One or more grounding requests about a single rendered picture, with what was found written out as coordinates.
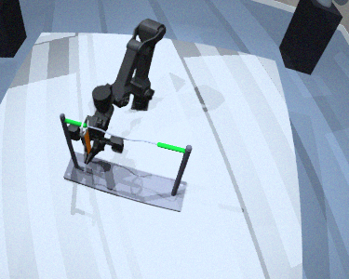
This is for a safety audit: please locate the orange handle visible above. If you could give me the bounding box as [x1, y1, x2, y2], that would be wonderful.
[80, 115, 91, 153]

